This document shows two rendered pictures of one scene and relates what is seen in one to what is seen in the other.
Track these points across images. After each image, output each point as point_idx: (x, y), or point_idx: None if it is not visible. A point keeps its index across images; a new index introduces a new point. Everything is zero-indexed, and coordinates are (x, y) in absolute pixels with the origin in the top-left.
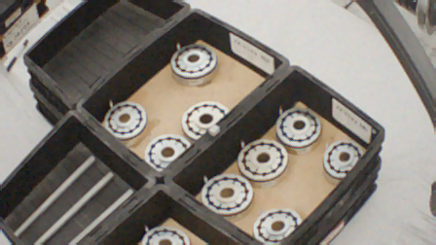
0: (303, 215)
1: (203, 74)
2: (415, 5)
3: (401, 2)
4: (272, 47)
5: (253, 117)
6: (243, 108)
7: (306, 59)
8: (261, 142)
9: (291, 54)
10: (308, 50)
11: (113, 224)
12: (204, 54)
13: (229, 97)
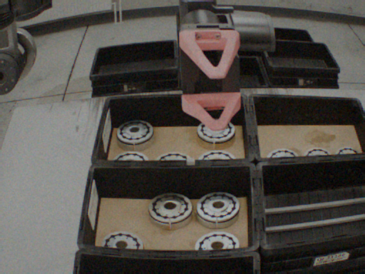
0: (191, 137)
1: (130, 232)
2: (25, 53)
3: (22, 68)
4: (46, 270)
5: None
6: (156, 163)
7: (43, 247)
8: None
9: (45, 257)
10: (33, 250)
11: (310, 157)
12: (111, 242)
13: (132, 222)
